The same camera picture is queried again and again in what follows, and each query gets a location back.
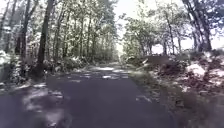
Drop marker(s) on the grey asphalt road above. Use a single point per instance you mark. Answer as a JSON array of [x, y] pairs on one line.
[[100, 100]]

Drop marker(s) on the wood of trees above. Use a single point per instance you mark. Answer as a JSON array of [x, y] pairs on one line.
[[66, 33]]

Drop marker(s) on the row of trees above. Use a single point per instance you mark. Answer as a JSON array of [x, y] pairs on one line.
[[160, 30]]

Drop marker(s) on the leaf-covered earth bank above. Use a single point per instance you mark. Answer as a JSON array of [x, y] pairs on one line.
[[186, 76]]

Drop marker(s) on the leaf-covered earth verge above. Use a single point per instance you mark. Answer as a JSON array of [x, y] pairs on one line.
[[20, 71]]

